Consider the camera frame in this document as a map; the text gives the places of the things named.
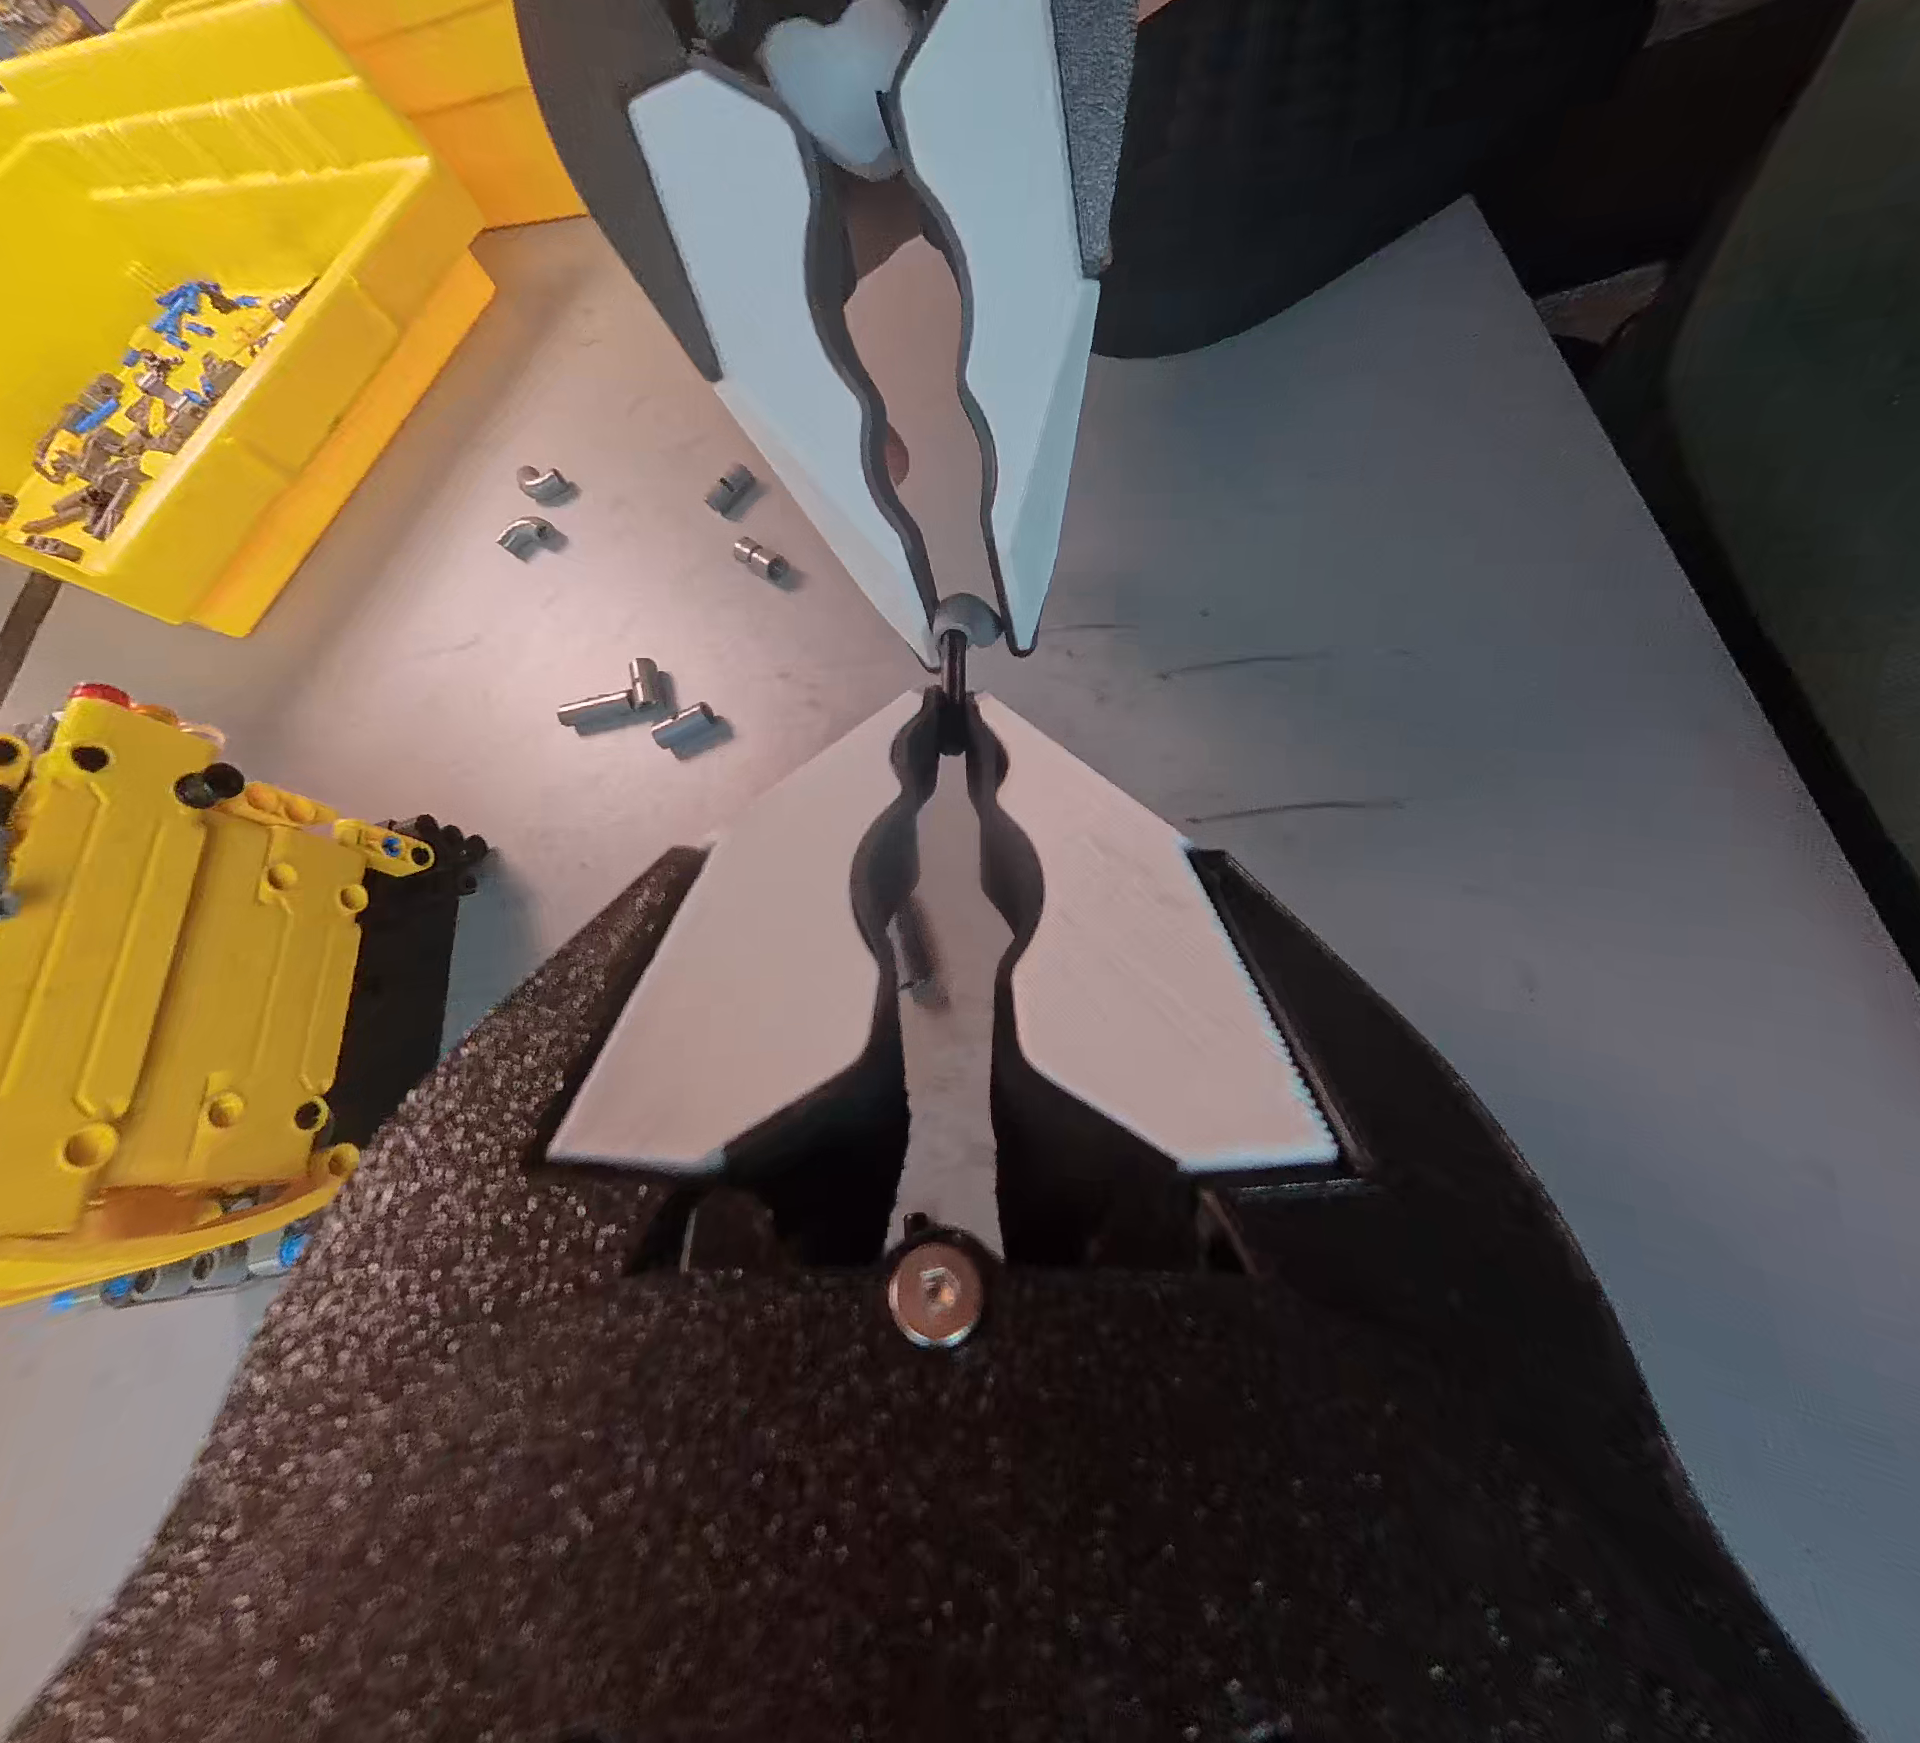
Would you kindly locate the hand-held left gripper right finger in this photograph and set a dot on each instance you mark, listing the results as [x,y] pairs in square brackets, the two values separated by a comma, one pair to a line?
[1171,1024]

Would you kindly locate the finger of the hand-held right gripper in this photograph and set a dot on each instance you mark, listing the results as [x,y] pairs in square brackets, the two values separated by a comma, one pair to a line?
[735,242]
[1020,198]

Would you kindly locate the black mesh office chair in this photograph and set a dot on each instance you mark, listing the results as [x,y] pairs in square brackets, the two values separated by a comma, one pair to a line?
[1424,93]

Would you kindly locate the yellow lego robot model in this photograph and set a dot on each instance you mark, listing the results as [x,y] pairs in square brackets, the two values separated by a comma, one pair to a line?
[150,993]

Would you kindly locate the black lego axle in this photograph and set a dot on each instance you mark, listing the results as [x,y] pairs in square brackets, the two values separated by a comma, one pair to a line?
[952,686]

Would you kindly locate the pile of grey blue parts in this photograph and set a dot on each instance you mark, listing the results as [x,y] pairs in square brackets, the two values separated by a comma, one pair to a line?
[136,407]

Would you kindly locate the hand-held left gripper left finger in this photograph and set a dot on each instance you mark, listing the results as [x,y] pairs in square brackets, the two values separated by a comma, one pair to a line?
[721,1024]

